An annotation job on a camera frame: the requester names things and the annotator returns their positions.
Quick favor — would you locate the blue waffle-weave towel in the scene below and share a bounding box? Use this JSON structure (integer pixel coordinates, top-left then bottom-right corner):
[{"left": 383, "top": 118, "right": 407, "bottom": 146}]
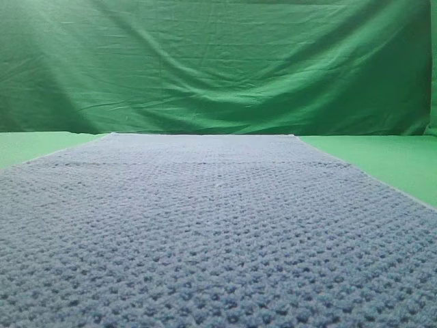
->
[{"left": 1, "top": 134, "right": 436, "bottom": 327}]

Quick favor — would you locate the green backdrop cloth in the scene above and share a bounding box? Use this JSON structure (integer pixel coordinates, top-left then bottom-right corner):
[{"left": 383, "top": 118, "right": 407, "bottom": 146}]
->
[{"left": 1, "top": 1, "right": 436, "bottom": 135}]

